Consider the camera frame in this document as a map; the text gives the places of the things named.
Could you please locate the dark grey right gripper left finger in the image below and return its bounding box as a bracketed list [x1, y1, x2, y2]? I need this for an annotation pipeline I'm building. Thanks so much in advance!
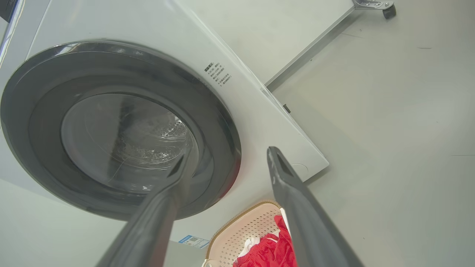
[96, 148, 195, 267]

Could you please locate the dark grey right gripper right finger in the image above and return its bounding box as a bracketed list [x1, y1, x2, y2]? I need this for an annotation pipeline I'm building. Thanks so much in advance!
[266, 146, 365, 267]

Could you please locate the beige perforated laundry basket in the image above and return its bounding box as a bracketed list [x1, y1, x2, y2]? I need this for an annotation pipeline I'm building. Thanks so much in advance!
[203, 201, 297, 267]

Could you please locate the blue energy label sticker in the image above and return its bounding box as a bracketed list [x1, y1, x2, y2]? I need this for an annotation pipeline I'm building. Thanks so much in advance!
[178, 235, 210, 249]

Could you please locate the round drain filter cover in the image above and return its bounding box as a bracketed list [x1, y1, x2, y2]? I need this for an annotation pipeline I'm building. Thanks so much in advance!
[291, 163, 309, 182]

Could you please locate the red garment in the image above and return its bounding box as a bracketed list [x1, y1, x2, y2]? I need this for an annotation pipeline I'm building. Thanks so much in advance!
[233, 215, 297, 267]

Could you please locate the white garment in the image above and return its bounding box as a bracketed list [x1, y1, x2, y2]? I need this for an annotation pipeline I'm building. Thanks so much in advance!
[237, 233, 279, 260]

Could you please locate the white front-load washing machine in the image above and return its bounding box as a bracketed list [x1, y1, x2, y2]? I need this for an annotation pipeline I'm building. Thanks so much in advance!
[0, 0, 330, 267]

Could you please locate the round dark glass washer door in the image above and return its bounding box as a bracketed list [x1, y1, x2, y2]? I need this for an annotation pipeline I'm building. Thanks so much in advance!
[0, 40, 242, 221]

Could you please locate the white partition panel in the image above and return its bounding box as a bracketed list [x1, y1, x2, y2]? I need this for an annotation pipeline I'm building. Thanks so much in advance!
[176, 0, 357, 93]

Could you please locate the grey metal foot with caster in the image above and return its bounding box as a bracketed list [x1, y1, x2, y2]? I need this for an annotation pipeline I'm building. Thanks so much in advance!
[353, 0, 397, 20]

